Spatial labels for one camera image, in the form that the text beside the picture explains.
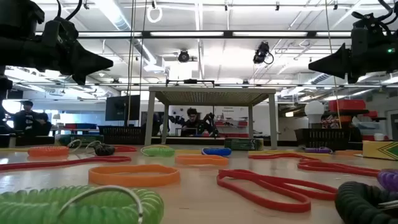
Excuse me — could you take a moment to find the purple spiral wrist coil keychain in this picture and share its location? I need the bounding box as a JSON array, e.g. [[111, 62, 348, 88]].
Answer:
[[303, 146, 333, 155], [377, 169, 398, 193]]

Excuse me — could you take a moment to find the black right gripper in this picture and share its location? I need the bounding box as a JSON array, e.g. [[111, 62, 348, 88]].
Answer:
[[308, 29, 398, 85]]

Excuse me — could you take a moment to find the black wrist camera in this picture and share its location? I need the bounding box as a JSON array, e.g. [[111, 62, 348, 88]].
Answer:
[[42, 17, 79, 47], [350, 26, 373, 57]]

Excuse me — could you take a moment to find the red rubber band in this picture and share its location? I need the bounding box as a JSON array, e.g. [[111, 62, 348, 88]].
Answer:
[[216, 168, 339, 214], [113, 145, 137, 153], [297, 157, 381, 178], [0, 155, 132, 172], [248, 152, 318, 161]]

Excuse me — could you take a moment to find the orange spiral wrist coil keychain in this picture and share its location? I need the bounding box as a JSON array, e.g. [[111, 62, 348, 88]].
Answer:
[[27, 139, 83, 157]]

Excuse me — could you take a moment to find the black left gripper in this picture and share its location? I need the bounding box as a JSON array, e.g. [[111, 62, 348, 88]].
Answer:
[[30, 39, 113, 85]]

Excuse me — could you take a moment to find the red storage bin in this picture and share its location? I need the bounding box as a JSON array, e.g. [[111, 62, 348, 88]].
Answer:
[[328, 99, 367, 113]]

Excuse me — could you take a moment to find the orange rubber band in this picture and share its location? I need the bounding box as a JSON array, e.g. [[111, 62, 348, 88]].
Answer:
[[88, 164, 181, 188], [334, 149, 363, 156], [174, 154, 229, 167]]

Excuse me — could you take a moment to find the green spiral wrist coil keychain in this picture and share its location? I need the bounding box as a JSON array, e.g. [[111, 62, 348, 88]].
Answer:
[[140, 144, 176, 157], [0, 184, 165, 224]]

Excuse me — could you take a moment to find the black overhead light bar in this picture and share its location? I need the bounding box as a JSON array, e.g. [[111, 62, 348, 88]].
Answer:
[[34, 30, 354, 40]]

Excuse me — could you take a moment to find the yellow blue green Crayola box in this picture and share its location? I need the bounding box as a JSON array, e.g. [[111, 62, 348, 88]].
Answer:
[[362, 140, 398, 161]]

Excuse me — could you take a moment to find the white bulb lamp metal base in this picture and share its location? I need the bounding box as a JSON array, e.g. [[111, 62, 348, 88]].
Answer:
[[303, 100, 325, 129]]

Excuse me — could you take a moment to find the person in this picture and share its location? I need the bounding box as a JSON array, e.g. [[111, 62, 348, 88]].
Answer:
[[180, 107, 218, 138], [12, 100, 52, 137]]

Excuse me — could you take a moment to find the blue spiral wrist coil keychain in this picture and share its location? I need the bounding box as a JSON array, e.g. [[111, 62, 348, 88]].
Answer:
[[201, 147, 233, 157]]

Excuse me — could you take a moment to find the black ceiling camera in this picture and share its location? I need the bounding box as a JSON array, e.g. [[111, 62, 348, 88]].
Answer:
[[177, 49, 190, 63], [253, 41, 275, 65]]

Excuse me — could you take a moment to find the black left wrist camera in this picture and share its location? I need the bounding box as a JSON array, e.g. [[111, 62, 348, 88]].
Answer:
[[42, 17, 79, 47]]

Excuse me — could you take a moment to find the black spiral wrist coil keychain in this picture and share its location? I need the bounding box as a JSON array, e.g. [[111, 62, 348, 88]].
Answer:
[[334, 180, 398, 224], [84, 139, 116, 157]]

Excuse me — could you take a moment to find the white hanging cable loop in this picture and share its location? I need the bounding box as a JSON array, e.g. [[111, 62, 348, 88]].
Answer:
[[146, 5, 164, 24]]

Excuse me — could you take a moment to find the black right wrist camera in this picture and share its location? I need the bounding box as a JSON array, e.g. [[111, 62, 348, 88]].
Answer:
[[350, 26, 373, 57]]

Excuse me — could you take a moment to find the black plastic mesh basket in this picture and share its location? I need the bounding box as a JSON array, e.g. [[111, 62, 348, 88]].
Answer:
[[98, 125, 146, 146], [294, 128, 363, 151]]

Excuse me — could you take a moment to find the black monitor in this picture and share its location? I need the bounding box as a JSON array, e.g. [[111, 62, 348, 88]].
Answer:
[[104, 95, 141, 122]]

